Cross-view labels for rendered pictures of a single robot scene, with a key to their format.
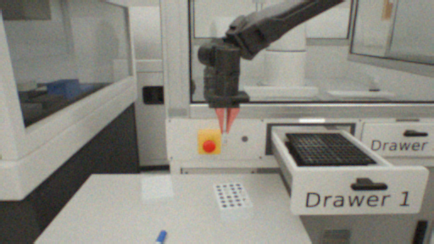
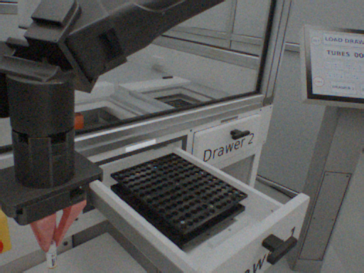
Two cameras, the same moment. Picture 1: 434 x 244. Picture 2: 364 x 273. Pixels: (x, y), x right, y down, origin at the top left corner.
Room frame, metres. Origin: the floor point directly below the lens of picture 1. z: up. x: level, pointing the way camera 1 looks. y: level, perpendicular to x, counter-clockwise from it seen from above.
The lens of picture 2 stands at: (0.37, 0.07, 1.25)
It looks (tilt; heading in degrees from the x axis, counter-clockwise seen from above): 23 degrees down; 315
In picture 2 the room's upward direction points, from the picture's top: 5 degrees clockwise
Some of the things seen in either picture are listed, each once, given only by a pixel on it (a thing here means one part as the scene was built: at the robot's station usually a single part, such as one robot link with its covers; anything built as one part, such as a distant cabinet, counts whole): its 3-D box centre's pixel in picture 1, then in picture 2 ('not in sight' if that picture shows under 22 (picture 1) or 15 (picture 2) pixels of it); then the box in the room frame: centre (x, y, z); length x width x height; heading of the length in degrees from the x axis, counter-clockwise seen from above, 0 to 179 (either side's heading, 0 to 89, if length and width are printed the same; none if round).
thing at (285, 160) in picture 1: (322, 156); (173, 197); (0.77, -0.31, 0.86); 0.40 x 0.26 x 0.06; 1
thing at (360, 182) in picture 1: (365, 183); (276, 245); (0.53, -0.31, 0.91); 0.07 x 0.04 x 0.01; 91
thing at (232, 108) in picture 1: (222, 115); (41, 216); (0.66, -0.02, 1.02); 0.07 x 0.07 x 0.09; 7
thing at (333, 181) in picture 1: (358, 191); (257, 251); (0.56, -0.31, 0.87); 0.29 x 0.02 x 0.11; 91
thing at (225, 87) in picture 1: (226, 85); (45, 157); (0.66, -0.03, 1.09); 0.10 x 0.07 x 0.07; 97
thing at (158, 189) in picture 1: (157, 188); not in sight; (0.75, 0.17, 0.77); 0.13 x 0.09 x 0.02; 14
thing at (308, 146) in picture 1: (324, 156); (176, 197); (0.76, -0.31, 0.87); 0.22 x 0.18 x 0.06; 1
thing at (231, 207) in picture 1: (231, 201); not in sight; (0.67, -0.04, 0.78); 0.12 x 0.08 x 0.04; 9
